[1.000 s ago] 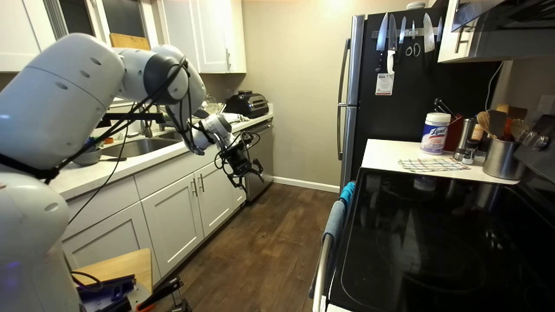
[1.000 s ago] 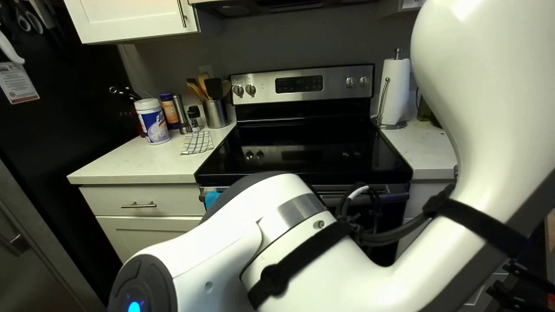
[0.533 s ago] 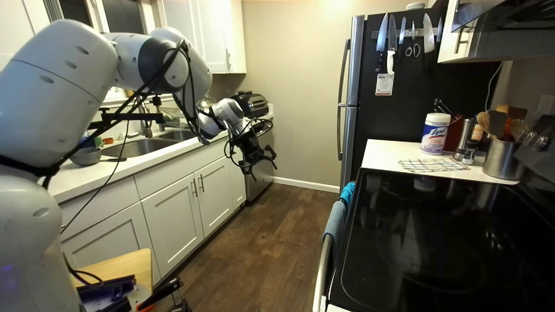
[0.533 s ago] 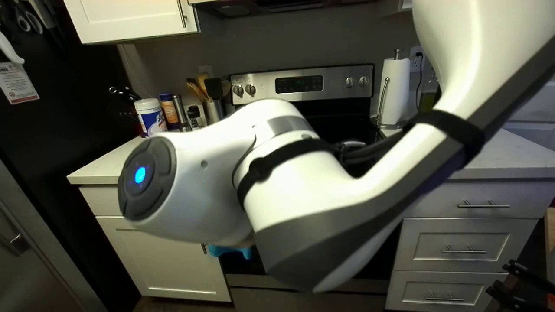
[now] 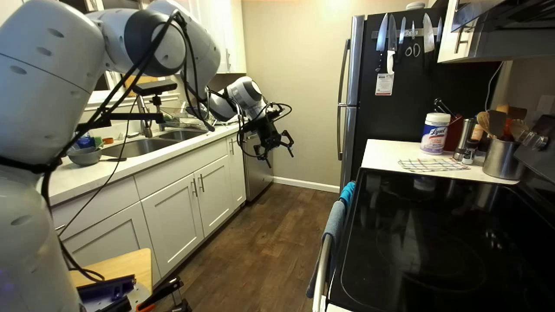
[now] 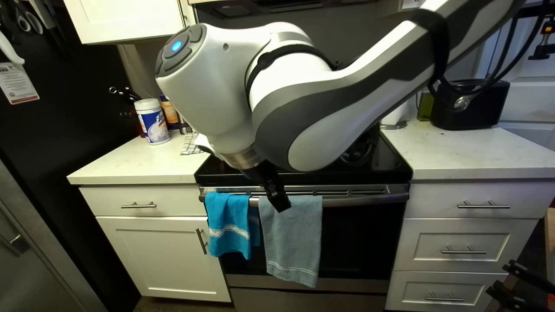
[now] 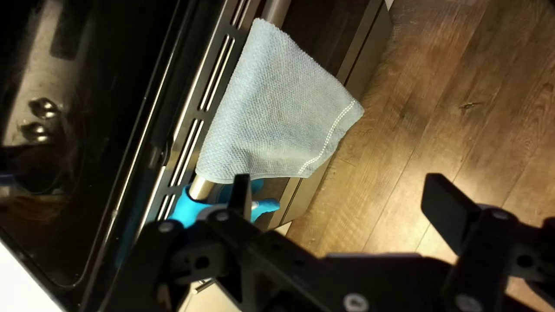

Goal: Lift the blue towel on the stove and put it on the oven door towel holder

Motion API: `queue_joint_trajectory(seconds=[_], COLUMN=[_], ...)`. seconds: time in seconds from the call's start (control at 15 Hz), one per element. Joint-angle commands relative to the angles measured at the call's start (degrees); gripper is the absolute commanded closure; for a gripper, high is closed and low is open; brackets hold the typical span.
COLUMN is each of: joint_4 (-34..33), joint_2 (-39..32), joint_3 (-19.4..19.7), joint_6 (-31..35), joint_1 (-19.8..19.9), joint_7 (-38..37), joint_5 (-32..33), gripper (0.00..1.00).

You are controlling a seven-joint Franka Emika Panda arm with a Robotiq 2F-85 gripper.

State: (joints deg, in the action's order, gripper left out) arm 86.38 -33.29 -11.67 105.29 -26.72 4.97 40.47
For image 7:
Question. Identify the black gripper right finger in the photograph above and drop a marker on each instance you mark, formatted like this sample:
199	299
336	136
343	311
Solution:
496	254

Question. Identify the black steel stove oven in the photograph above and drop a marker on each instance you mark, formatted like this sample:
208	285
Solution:
86	145

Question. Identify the grey-blue towel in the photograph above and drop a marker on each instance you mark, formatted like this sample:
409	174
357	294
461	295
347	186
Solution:
277	110

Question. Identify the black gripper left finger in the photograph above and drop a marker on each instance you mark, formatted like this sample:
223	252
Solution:
190	266

